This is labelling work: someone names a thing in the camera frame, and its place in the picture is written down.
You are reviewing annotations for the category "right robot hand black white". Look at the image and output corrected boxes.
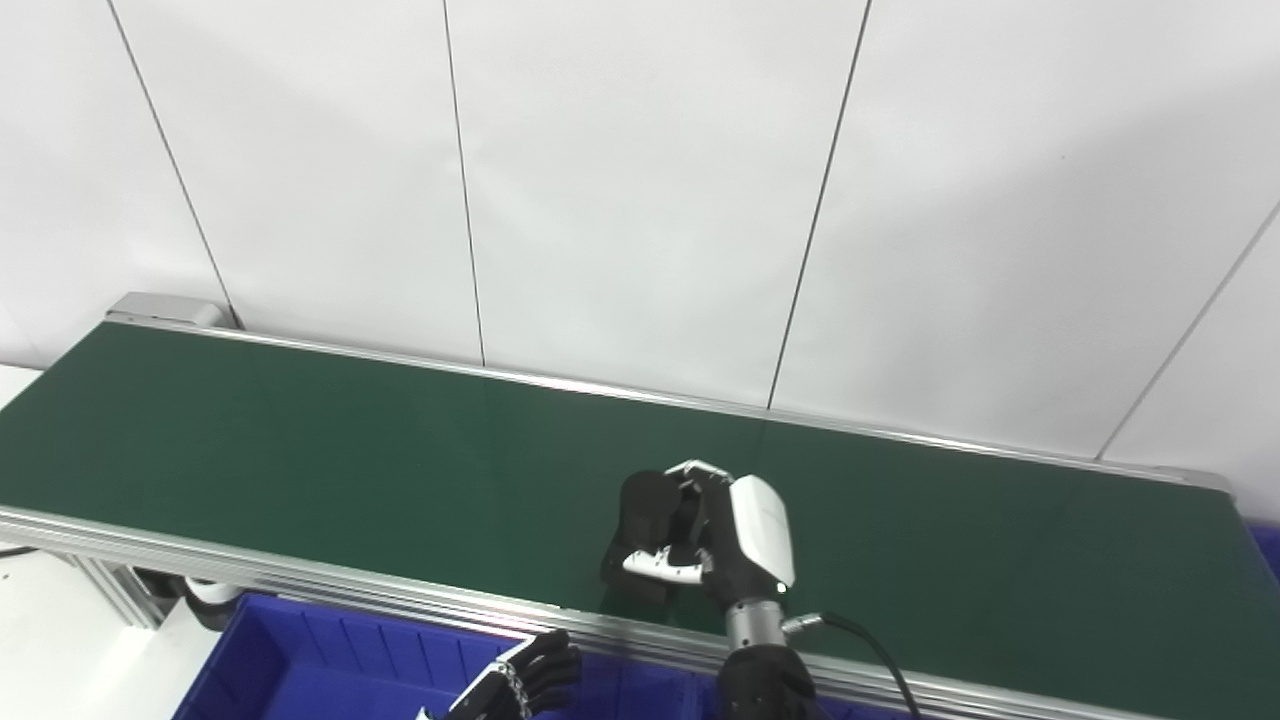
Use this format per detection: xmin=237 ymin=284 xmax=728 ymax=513
xmin=621 ymin=459 xmax=798 ymax=609

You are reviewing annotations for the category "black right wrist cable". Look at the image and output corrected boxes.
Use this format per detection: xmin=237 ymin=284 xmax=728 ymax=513
xmin=781 ymin=611 xmax=923 ymax=720

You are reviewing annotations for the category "aluminium conveyor leg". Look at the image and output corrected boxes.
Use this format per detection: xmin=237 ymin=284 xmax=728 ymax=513
xmin=72 ymin=554 xmax=167 ymax=632

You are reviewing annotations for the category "black cylinder-on-block part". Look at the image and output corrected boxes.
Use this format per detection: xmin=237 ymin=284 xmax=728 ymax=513
xmin=599 ymin=469 xmax=707 ymax=607

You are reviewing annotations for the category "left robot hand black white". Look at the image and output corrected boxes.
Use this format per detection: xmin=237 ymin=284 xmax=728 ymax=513
xmin=419 ymin=630 xmax=583 ymax=720

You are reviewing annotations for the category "green conveyor belt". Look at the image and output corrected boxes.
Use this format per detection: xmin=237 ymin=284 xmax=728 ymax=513
xmin=0 ymin=292 xmax=1280 ymax=720

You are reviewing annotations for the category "blue plastic bin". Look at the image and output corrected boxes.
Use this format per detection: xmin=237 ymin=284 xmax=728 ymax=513
xmin=171 ymin=591 xmax=703 ymax=720
xmin=812 ymin=697 xmax=906 ymax=720
xmin=1248 ymin=520 xmax=1280 ymax=583

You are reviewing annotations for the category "black white conveyor motor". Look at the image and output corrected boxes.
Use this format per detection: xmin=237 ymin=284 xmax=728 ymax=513
xmin=134 ymin=567 xmax=244 ymax=634

